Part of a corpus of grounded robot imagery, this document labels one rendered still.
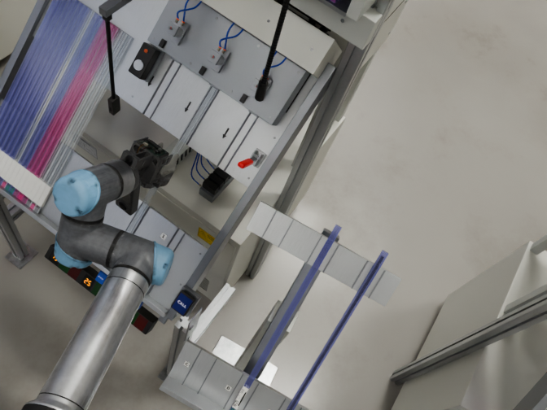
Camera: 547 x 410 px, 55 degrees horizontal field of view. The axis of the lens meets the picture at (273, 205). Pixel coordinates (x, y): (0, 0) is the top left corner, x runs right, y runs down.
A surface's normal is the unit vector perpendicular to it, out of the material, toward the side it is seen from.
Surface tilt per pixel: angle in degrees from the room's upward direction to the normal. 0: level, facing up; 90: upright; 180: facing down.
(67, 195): 56
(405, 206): 0
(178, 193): 0
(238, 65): 44
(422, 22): 0
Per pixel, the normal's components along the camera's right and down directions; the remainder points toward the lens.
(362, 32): -0.55, 0.67
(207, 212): 0.21, -0.48
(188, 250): -0.23, 0.12
